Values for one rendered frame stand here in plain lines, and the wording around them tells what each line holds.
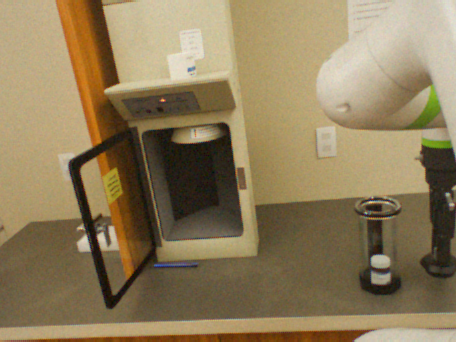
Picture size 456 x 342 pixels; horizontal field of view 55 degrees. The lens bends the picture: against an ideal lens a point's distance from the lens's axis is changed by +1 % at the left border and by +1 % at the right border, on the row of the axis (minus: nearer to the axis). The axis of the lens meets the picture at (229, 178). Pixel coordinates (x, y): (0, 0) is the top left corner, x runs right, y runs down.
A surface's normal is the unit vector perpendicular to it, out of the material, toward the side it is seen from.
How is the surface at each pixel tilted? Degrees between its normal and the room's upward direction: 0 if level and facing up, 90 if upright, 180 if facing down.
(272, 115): 90
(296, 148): 90
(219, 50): 90
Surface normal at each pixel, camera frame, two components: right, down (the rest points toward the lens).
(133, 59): -0.12, 0.35
